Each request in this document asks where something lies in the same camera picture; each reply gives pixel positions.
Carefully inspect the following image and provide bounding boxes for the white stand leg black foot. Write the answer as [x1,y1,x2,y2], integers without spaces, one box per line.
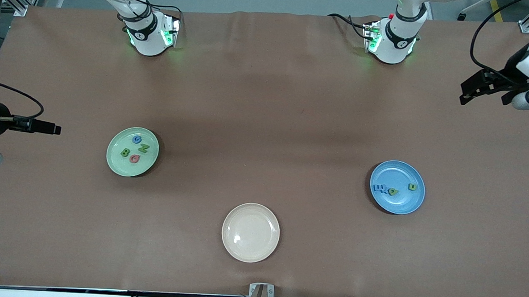
[458,0,495,21]

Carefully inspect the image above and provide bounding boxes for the green plate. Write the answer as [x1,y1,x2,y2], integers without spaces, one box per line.
[105,126,161,179]

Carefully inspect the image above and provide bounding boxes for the blue plate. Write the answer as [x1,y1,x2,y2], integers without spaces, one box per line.
[368,159,427,216]

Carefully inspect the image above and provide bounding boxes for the brown table cover mat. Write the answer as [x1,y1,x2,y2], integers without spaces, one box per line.
[0,0,529,297]

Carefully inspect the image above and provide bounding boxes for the beige plate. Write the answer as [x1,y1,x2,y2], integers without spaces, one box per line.
[220,202,282,264]

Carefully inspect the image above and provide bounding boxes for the black left arm base cable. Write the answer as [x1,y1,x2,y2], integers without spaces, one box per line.
[326,13,373,41]

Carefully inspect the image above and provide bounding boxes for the black arm base cable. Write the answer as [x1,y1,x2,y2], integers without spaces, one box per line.
[143,0,183,29]
[326,13,373,41]

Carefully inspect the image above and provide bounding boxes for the black right arm base cable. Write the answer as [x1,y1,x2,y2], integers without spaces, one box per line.
[143,0,183,29]

